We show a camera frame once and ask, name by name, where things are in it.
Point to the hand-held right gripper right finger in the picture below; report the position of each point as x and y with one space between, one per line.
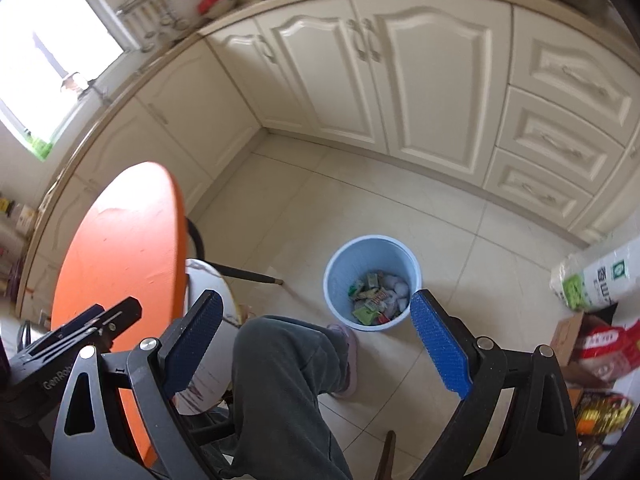
440 345

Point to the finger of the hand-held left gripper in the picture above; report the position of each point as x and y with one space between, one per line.
122 317

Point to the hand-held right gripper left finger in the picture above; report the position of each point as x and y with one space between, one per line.
192 340

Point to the blue plastic bin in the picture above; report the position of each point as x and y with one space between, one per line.
345 260

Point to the white crumpled plastic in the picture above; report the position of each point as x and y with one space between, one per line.
400 290

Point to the orange round table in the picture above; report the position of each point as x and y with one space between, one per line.
125 240

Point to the pile of snack wrappers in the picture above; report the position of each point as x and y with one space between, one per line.
372 300

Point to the lilac slipper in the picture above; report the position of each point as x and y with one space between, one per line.
350 355

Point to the person's grey trouser leg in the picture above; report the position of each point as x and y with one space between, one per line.
280 370

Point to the brown wooden chair leg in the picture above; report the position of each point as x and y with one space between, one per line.
386 455

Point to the cardboard box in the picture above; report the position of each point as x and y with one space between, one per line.
565 345

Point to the yellow cartoon figure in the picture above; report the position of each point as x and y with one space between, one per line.
6 206

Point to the red white rice bag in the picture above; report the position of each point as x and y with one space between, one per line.
607 355

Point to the white paper roll pack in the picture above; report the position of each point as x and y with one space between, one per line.
600 280

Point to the green packet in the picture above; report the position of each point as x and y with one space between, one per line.
39 146

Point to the steel faucet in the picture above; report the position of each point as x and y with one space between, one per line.
92 87

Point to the window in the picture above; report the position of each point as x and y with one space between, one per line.
50 60

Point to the row of hanging steel utensils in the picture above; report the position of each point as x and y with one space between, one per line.
157 27

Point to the red lidded white bowl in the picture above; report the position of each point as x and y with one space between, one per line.
216 0

